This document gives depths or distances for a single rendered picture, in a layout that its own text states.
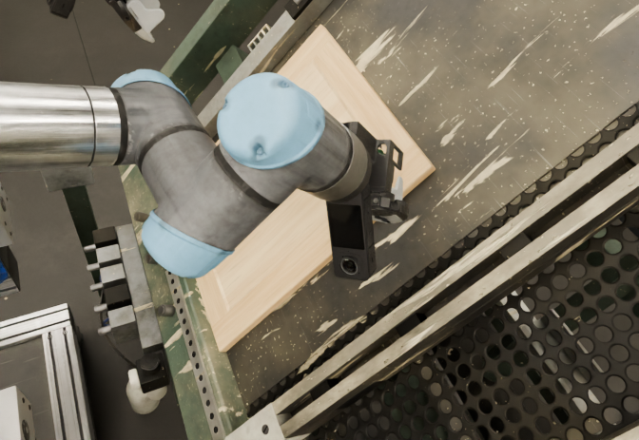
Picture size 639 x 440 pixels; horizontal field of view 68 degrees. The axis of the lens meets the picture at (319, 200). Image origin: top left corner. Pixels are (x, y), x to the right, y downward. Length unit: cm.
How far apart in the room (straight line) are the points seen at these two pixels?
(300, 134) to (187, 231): 13
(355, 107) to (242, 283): 42
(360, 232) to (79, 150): 29
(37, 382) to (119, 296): 64
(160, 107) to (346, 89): 52
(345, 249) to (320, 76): 53
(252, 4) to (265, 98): 97
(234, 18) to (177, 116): 87
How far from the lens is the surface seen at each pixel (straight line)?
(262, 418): 87
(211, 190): 39
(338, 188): 45
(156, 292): 117
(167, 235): 42
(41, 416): 179
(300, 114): 36
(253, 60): 114
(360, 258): 54
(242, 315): 99
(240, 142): 36
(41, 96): 46
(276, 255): 94
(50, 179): 148
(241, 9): 132
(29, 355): 188
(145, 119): 47
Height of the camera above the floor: 184
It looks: 48 degrees down
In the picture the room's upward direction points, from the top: 15 degrees clockwise
